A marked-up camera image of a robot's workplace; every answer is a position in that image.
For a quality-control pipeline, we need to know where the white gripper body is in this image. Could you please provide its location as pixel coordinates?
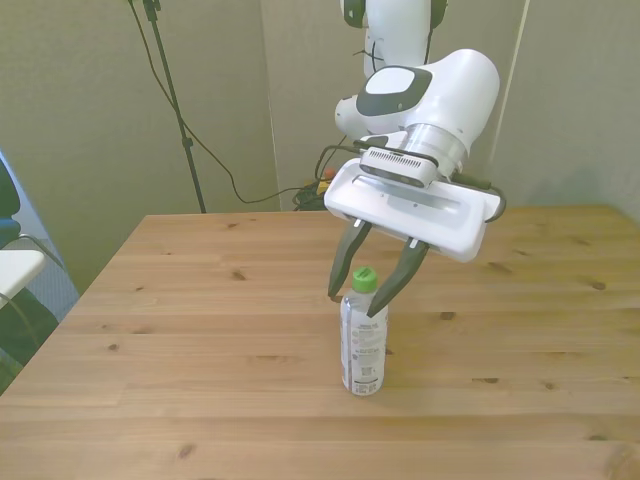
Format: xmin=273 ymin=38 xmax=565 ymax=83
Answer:
xmin=323 ymin=158 xmax=503 ymax=264

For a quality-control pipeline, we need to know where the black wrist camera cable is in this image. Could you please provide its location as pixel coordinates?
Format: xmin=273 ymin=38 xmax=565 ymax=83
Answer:
xmin=313 ymin=29 xmax=508 ymax=223

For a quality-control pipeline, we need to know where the black tripod pole stand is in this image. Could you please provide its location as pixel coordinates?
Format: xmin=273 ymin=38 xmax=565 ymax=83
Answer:
xmin=141 ymin=0 xmax=209 ymax=214

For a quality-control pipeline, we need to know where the chair with white seat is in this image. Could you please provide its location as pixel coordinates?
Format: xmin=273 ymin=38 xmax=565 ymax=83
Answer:
xmin=0 ymin=147 xmax=69 ymax=321

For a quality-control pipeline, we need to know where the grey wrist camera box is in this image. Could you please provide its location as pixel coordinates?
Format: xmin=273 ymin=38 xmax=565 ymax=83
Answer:
xmin=358 ymin=145 xmax=442 ymax=189

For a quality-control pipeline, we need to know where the yellow box with red button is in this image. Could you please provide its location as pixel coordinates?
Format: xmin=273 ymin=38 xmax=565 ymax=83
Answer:
xmin=312 ymin=167 xmax=338 ymax=194

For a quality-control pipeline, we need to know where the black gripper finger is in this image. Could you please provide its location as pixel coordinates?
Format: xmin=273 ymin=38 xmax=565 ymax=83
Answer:
xmin=327 ymin=219 xmax=374 ymax=303
xmin=366 ymin=237 xmax=431 ymax=318

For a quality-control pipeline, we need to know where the clear green-capped water bottle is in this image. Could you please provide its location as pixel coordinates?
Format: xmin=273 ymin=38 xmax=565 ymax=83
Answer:
xmin=339 ymin=266 xmax=390 ymax=398

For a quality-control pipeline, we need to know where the long black hanging cable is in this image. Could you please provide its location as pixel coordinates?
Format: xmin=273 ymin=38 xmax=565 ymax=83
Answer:
xmin=126 ymin=0 xmax=304 ymax=205

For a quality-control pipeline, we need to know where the black floor cable bundle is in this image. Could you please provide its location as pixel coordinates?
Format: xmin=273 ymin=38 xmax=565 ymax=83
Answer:
xmin=290 ymin=185 xmax=327 ymax=213

